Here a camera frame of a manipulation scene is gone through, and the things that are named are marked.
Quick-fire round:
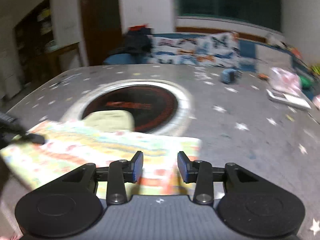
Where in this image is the patterned children's jacket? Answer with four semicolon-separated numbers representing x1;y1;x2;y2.
1;120;202;196

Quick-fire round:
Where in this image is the dark clothes pile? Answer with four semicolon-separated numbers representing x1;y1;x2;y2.
119;24;152;56

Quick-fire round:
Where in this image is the star patterned grey tablecloth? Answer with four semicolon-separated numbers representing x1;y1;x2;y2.
1;64;319;239

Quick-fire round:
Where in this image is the round induction cooktop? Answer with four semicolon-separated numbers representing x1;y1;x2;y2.
60;79;194;136

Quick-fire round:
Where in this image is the wooden side table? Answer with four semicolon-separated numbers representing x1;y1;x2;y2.
44;42;84;78

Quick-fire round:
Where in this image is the blue toy watch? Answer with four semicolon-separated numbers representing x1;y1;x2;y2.
220;68;242;84

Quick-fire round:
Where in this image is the small orange toy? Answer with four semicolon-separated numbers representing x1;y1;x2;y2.
258;74;268;80

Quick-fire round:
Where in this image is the white handheld device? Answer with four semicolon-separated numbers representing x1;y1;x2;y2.
266;89;311;110

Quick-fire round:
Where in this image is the white pink tissue bag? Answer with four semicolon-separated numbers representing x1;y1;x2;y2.
268;67;302;96

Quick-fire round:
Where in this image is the butterfly print pillow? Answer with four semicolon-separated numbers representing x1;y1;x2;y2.
147;32;240;68

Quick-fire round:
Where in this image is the blue sofa bench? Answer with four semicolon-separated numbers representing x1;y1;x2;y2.
102;31;320;100

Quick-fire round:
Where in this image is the green ball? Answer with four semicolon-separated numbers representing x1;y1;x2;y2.
299;76;312;90

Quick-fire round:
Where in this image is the dark wooden door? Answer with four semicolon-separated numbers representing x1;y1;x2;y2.
80;0;123;66

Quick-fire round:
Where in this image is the dark window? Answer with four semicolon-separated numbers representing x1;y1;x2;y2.
177;0;281;31

